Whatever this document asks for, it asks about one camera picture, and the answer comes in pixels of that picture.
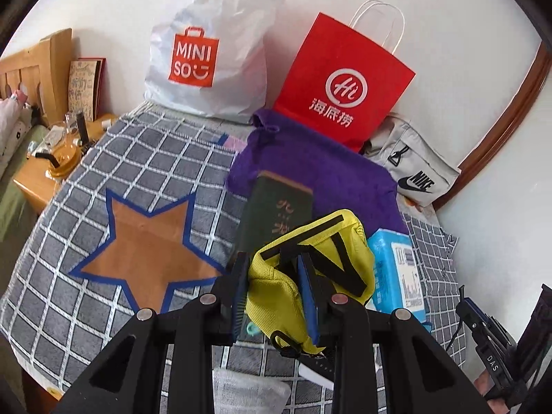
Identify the brown paper star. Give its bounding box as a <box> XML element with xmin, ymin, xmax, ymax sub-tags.
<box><xmin>69</xmin><ymin>189</ymin><xmax>227</xmax><ymax>315</ymax></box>

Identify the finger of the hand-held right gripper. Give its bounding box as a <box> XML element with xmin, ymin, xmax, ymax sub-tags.
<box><xmin>456</xmin><ymin>287</ymin><xmax>518</xmax><ymax>397</ymax></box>

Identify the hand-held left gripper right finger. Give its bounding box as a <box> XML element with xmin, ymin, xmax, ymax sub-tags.
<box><xmin>295</xmin><ymin>254</ymin><xmax>494</xmax><ymax>414</ymax></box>

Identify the purple towel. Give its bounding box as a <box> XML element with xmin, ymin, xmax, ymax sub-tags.
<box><xmin>226</xmin><ymin>109</ymin><xmax>410</xmax><ymax>238</ymax></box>

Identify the grey checked blanket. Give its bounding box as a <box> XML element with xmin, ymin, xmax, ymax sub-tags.
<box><xmin>0</xmin><ymin>102</ymin><xmax>469</xmax><ymax>414</ymax></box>

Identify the black and white card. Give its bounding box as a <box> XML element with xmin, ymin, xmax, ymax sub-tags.
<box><xmin>297</xmin><ymin>347</ymin><xmax>337</xmax><ymax>391</ymax></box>

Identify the wooden bedside table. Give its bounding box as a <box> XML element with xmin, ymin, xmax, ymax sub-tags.
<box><xmin>13</xmin><ymin>112</ymin><xmax>117</xmax><ymax>220</ymax></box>

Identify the red paper bag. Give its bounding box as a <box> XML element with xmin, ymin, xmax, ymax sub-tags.
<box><xmin>273</xmin><ymin>1</ymin><xmax>416</xmax><ymax>154</ymax></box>

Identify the grey sling bag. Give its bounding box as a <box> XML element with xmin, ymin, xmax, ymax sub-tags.
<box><xmin>361</xmin><ymin>114</ymin><xmax>461</xmax><ymax>208</ymax></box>

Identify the wooden headboard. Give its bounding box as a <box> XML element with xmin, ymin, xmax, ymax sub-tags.
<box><xmin>0</xmin><ymin>28</ymin><xmax>73</xmax><ymax>126</ymax></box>

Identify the orange cup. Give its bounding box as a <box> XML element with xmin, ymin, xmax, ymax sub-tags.
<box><xmin>47</xmin><ymin>140</ymin><xmax>80</xmax><ymax>178</ymax></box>

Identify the dark green tin box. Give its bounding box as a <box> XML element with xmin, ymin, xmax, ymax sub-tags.
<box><xmin>235</xmin><ymin>171</ymin><xmax>315</xmax><ymax>264</ymax></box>

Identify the white plastic shopping bag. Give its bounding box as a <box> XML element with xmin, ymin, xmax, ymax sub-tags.
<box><xmin>144</xmin><ymin>0</ymin><xmax>294</xmax><ymax>125</ymax></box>

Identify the brown wooden door frame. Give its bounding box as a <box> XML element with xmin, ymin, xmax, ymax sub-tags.
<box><xmin>435</xmin><ymin>39</ymin><xmax>552</xmax><ymax>212</ymax></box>

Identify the person's right hand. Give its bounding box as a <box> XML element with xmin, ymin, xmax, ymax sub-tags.
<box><xmin>473</xmin><ymin>374</ymin><xmax>501</xmax><ymax>403</ymax></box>

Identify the yellow fabric pouch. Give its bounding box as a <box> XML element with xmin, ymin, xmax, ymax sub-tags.
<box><xmin>247</xmin><ymin>209</ymin><xmax>375</xmax><ymax>356</ymax></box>

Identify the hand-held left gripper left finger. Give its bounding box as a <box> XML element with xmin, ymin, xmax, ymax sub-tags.
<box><xmin>54</xmin><ymin>252</ymin><xmax>252</xmax><ymax>414</ymax></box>

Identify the blue tissue pack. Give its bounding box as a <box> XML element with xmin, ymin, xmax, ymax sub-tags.
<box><xmin>366</xmin><ymin>228</ymin><xmax>427</xmax><ymax>316</ymax></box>

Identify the floral pillow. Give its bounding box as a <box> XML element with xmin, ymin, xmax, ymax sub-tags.
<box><xmin>0</xmin><ymin>88</ymin><xmax>33</xmax><ymax>173</ymax></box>

